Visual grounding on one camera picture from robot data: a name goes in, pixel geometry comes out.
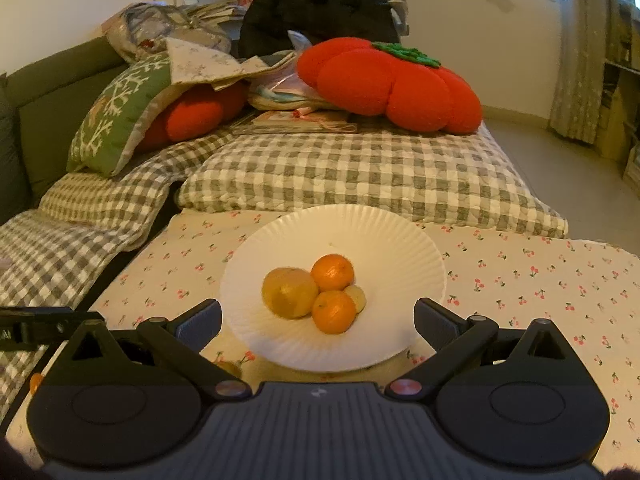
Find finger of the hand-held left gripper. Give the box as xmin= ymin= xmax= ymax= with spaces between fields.
xmin=0 ymin=306 xmax=106 ymax=353

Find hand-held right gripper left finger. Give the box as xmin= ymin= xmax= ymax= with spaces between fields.
xmin=54 ymin=299 xmax=252 ymax=402

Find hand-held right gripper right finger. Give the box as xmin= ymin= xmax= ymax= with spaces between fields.
xmin=383 ymin=297 xmax=584 ymax=399

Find white paper plate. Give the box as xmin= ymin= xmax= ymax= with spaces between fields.
xmin=220 ymin=204 xmax=447 ymax=374

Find small yellow fruit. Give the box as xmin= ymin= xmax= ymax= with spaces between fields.
xmin=344 ymin=285 xmax=367 ymax=313

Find cherry print sheet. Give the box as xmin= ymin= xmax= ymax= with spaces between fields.
xmin=0 ymin=205 xmax=640 ymax=480

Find grey checked quilted cover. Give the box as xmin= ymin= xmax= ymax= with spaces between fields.
xmin=0 ymin=132 xmax=236 ymax=407

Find green checkered pillow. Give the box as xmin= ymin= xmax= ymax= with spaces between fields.
xmin=177 ymin=121 xmax=571 ymax=239

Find plain red tomato cushion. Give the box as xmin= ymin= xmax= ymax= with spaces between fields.
xmin=135 ymin=80 xmax=249 ymax=154

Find green snowflake pillow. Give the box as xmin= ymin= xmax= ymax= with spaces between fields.
xmin=66 ymin=52 xmax=174 ymax=179

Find green sofa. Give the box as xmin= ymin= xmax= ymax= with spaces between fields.
xmin=0 ymin=35 xmax=132 ymax=211

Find red tomato cushion green stem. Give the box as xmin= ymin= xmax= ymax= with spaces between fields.
xmin=296 ymin=37 xmax=483 ymax=136

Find beige floral cloth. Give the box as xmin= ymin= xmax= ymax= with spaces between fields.
xmin=165 ymin=36 xmax=297 ymax=94

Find patterned beige curtain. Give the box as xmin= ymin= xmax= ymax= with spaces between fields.
xmin=549 ymin=0 xmax=620 ymax=144

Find clear plastic bag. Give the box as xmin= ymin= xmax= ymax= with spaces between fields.
xmin=102 ymin=2 xmax=234 ymax=64

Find cardboard boxes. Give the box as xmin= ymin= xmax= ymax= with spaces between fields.
xmin=596 ymin=0 xmax=640 ymax=197

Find stack of magazines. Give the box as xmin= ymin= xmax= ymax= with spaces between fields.
xmin=189 ymin=0 xmax=257 ymax=24

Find black cloth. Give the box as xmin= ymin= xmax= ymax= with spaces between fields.
xmin=239 ymin=0 xmax=402 ymax=59

